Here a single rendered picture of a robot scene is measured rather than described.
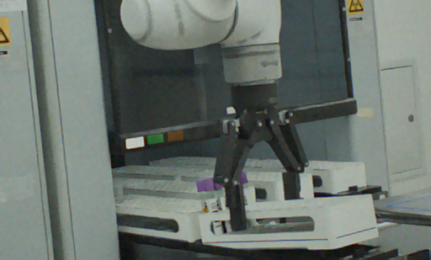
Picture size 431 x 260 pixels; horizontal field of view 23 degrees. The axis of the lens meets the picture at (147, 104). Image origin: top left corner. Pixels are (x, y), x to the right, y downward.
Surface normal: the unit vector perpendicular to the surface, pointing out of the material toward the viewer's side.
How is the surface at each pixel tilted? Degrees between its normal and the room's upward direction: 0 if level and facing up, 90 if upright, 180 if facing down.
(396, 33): 90
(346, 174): 90
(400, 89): 90
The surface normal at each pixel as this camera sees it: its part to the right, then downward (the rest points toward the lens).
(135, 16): -0.83, 0.17
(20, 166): 0.60, -0.02
